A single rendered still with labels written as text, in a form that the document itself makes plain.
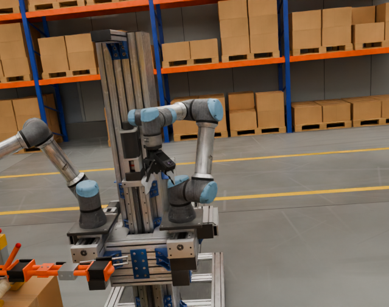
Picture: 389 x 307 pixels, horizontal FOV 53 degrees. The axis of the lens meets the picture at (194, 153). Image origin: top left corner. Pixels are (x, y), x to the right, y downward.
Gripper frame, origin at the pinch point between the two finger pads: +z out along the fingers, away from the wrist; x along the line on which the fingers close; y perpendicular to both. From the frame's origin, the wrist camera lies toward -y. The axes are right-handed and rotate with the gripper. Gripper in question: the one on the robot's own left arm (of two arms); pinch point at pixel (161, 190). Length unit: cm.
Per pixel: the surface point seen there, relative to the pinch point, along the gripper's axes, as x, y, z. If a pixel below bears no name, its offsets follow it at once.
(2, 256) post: 49, 95, 45
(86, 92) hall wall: -349, 811, 20
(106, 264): 29.3, 2.5, 23.4
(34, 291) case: 51, 34, 39
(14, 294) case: 58, 38, 39
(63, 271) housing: 43, 13, 25
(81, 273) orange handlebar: 37.8, 7.7, 25.3
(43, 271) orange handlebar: 49, 20, 24
